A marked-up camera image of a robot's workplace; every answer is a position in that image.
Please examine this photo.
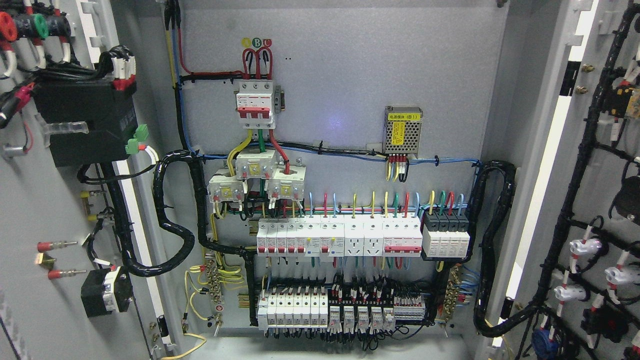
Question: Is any grey cabinet door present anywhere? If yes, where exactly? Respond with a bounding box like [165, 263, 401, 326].
[464, 0, 639, 360]
[1, 0, 191, 360]

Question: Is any white current transformer block set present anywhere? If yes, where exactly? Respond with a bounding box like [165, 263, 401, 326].
[207, 148, 307, 213]

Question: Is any grey cabinet back panel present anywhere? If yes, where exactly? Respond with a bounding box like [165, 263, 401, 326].
[165, 0, 506, 351]

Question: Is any white breaker and socket row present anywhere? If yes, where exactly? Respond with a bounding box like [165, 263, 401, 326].
[256, 214, 423, 261]

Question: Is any perforated metal power supply module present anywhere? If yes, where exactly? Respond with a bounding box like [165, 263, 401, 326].
[382, 105, 423, 155]

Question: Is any red white main circuit breaker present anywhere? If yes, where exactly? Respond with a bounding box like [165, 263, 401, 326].
[235, 79, 284, 130]

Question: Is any black surge protector module row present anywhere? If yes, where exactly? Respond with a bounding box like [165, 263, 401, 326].
[422, 211, 471, 263]

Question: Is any lower relay terminal row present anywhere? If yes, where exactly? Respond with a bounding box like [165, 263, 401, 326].
[256, 278, 426, 342]

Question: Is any black corrugated cable conduit left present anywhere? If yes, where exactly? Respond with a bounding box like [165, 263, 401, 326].
[122, 150, 256, 277]

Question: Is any black corrugated cable conduit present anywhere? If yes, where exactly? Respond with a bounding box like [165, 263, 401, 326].
[122, 150, 256, 277]
[465, 160, 543, 338]

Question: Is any black corrugated cable conduit right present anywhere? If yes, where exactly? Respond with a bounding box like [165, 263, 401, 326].
[465, 160, 543, 338]

